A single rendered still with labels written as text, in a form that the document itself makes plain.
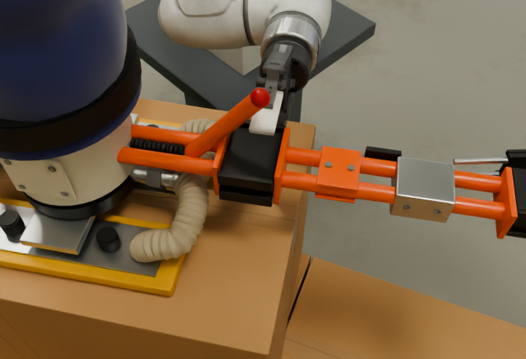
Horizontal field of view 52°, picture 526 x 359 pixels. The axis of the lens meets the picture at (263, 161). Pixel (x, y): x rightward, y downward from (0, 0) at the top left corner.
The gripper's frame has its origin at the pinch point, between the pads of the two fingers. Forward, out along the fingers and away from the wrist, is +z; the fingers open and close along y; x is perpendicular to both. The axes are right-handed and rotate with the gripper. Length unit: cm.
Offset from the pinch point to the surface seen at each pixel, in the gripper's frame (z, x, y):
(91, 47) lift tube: 3.9, 16.6, -19.1
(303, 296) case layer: -8, -7, 54
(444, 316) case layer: -9, -37, 54
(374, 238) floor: -60, -28, 108
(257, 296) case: 12.0, -1.6, 13.6
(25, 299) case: 18.1, 28.7, 13.6
